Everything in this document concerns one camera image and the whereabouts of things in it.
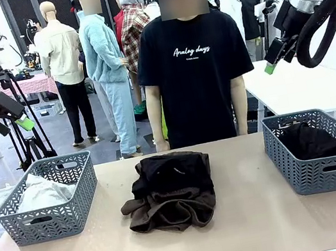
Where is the person in black t-shirt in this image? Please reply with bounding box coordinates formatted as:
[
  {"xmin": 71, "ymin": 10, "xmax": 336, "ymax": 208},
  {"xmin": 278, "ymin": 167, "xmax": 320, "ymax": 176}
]
[{"xmin": 123, "ymin": 0, "xmax": 266, "ymax": 154}]

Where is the mannequin in light-blue fleece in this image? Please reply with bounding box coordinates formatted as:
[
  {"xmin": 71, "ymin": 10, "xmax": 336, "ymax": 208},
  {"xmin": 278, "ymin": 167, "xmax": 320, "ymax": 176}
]
[{"xmin": 72, "ymin": 0, "xmax": 145, "ymax": 163}]

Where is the mannequin in white coat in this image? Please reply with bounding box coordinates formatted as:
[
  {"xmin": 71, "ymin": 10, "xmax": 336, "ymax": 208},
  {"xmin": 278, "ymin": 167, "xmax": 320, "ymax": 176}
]
[{"xmin": 219, "ymin": 0, "xmax": 248, "ymax": 47}]

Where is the green cloth bundle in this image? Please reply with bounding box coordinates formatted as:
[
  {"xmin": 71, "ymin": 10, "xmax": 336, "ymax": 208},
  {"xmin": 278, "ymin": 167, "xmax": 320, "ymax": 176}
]
[{"xmin": 133, "ymin": 99, "xmax": 151, "ymax": 116}]

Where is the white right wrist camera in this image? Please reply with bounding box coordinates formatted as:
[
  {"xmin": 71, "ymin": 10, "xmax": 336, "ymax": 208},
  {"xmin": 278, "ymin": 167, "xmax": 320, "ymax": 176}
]
[{"xmin": 251, "ymin": 0, "xmax": 281, "ymax": 19}]

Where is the white side table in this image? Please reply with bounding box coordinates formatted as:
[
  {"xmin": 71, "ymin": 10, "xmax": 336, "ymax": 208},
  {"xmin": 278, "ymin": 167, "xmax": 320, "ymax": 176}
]
[{"xmin": 240, "ymin": 47, "xmax": 336, "ymax": 124}]

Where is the dark brown garment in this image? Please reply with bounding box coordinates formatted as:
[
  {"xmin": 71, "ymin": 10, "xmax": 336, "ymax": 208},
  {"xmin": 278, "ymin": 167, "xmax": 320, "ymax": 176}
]
[{"xmin": 113, "ymin": 154, "xmax": 222, "ymax": 241}]

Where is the black camera tripod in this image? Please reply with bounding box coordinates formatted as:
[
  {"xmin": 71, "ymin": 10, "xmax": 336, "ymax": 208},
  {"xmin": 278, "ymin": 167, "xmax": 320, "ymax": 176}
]
[{"xmin": 0, "ymin": 25, "xmax": 60, "ymax": 176}]

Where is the table with red checked cloth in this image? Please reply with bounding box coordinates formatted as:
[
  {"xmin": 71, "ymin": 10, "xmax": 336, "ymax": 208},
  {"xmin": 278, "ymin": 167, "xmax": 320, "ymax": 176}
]
[{"xmin": 0, "ymin": 70, "xmax": 60, "ymax": 104}]

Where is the mannequin in red top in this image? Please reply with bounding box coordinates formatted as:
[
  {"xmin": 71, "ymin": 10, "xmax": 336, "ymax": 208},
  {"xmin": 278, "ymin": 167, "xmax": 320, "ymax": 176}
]
[{"xmin": 110, "ymin": 0, "xmax": 130, "ymax": 44}]

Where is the mannequin in cream shirt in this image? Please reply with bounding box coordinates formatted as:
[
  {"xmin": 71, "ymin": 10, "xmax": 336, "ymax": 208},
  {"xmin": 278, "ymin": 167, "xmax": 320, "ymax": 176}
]
[{"xmin": 28, "ymin": 0, "xmax": 100, "ymax": 150}]

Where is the white grey garment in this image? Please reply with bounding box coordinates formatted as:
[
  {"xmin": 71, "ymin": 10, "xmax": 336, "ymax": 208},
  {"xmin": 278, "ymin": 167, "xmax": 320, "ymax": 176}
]
[{"xmin": 11, "ymin": 166, "xmax": 79, "ymax": 214}]

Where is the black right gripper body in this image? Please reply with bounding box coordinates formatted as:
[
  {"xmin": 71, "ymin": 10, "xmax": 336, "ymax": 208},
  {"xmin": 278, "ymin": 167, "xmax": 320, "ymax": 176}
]
[{"xmin": 269, "ymin": 0, "xmax": 315, "ymax": 46}]

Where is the grey woven plastic basket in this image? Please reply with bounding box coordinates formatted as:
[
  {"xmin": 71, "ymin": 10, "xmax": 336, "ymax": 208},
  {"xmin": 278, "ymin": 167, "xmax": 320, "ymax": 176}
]
[
  {"xmin": 0, "ymin": 149, "xmax": 106, "ymax": 250},
  {"xmin": 258, "ymin": 104, "xmax": 336, "ymax": 202}
]

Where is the person's right forearm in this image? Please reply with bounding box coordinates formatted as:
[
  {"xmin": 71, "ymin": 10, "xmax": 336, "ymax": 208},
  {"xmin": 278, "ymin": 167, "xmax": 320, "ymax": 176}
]
[{"xmin": 142, "ymin": 84, "xmax": 170, "ymax": 143}]

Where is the mannequin in black shirt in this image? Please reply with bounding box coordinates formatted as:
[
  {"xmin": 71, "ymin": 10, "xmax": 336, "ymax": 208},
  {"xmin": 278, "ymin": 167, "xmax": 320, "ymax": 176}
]
[{"xmin": 237, "ymin": 0, "xmax": 274, "ymax": 63}]

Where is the person's left forearm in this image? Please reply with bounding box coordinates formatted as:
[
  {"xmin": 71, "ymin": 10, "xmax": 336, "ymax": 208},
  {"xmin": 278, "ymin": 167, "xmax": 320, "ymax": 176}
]
[{"xmin": 226, "ymin": 73, "xmax": 252, "ymax": 125}]

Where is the mannequin in plaid hoodie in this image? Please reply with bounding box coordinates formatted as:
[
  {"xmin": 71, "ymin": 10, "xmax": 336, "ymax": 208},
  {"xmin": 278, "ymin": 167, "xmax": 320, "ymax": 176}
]
[{"xmin": 114, "ymin": 0, "xmax": 167, "ymax": 106}]

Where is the person's right hand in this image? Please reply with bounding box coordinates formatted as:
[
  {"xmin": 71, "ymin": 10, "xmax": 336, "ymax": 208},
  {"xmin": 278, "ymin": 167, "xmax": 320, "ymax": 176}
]
[{"xmin": 154, "ymin": 137, "xmax": 172, "ymax": 154}]

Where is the person's left hand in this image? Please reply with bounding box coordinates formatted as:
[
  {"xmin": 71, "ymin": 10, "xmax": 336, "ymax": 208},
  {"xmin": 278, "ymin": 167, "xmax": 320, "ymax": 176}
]
[{"xmin": 236, "ymin": 119, "xmax": 251, "ymax": 136}]

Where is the mannequin with patterned hood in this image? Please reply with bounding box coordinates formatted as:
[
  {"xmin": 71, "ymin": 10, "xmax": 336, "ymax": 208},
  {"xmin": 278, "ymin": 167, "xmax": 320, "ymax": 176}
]
[{"xmin": 142, "ymin": 0, "xmax": 163, "ymax": 22}]

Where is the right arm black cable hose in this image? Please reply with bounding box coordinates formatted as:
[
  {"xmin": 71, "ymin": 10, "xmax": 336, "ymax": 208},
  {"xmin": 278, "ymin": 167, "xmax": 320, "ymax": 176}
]
[{"xmin": 286, "ymin": 0, "xmax": 336, "ymax": 70}]

